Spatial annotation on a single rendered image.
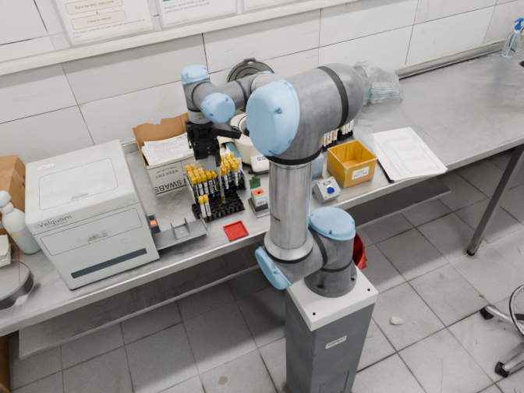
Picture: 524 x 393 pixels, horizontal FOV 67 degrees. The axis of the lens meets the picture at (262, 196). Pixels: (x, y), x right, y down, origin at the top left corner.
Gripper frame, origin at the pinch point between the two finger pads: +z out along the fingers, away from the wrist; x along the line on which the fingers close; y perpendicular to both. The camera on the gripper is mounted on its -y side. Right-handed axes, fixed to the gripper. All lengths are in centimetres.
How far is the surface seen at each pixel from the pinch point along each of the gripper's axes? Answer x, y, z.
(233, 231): 12.7, 1.2, 17.5
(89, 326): -17, 66, 78
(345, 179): 11.2, -43.5, 13.1
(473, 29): -50, -160, 2
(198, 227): 8.9, 11.7, 13.7
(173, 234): 8.2, 20.0, 13.7
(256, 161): -13.6, -19.1, 12.9
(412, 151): 6, -78, 16
